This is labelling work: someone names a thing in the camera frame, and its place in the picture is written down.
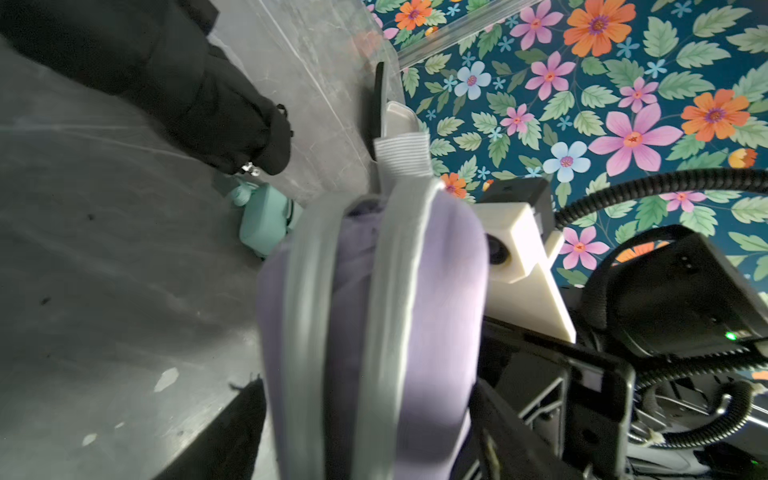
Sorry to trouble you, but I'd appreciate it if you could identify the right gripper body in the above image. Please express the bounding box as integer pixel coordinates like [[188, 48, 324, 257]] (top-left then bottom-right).
[[467, 318, 767, 479]]

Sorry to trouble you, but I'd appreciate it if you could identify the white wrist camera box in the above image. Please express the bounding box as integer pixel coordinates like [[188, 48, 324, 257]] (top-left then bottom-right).
[[472, 178, 577, 343]]

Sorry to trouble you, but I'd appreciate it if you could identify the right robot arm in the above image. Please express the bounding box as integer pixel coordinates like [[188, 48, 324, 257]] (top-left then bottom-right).
[[451, 169, 767, 479]]

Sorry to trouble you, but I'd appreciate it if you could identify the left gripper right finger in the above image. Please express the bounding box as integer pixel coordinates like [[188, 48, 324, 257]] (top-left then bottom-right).
[[469, 379, 579, 479]]

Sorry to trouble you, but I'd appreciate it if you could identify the mint green folded umbrella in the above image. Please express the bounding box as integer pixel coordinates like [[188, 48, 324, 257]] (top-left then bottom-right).
[[228, 180, 303, 259]]

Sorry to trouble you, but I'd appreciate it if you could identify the black folded umbrella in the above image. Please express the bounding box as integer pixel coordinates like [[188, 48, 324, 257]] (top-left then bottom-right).
[[1, 1, 293, 175]]

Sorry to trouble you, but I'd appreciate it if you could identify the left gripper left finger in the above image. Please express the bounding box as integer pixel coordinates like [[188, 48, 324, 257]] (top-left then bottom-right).
[[156, 378, 267, 480]]

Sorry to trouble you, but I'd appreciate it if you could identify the open beige case far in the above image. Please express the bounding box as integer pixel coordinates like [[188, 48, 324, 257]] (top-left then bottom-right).
[[371, 62, 433, 195]]

